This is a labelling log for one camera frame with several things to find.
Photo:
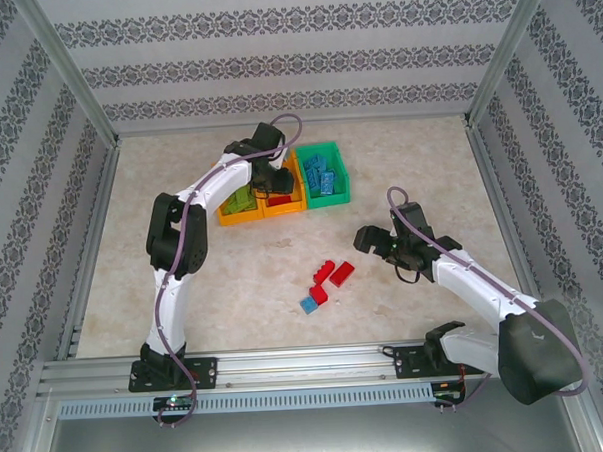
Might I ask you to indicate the blue lego brick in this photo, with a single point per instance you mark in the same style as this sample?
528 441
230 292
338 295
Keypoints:
328 182
313 163
312 179
309 305

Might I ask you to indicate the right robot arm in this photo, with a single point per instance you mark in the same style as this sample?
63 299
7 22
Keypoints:
484 283

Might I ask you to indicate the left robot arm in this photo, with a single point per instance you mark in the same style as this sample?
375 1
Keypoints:
214 177

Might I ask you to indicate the orange plastic bin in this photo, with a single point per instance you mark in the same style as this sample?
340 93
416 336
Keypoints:
286 210
241 217

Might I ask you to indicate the wide red lego brick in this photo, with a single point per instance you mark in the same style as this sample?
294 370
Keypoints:
342 273

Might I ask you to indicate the green plastic bin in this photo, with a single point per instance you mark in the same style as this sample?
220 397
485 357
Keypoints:
330 201

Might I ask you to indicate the stepped red lego brick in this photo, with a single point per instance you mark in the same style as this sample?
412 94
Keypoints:
325 271

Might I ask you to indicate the small circuit board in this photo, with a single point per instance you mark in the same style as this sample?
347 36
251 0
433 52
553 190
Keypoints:
174 403
449 392

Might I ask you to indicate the grey metal panel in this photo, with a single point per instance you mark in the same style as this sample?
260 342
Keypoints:
310 436

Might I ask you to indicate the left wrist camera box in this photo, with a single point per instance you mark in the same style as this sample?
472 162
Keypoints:
278 161

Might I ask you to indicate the aluminium side rail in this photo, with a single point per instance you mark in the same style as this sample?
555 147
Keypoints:
512 227
93 245

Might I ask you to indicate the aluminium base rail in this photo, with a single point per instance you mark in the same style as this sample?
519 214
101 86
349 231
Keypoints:
307 363

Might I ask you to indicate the aluminium frame post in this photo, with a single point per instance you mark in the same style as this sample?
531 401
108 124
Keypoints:
69 71
506 52

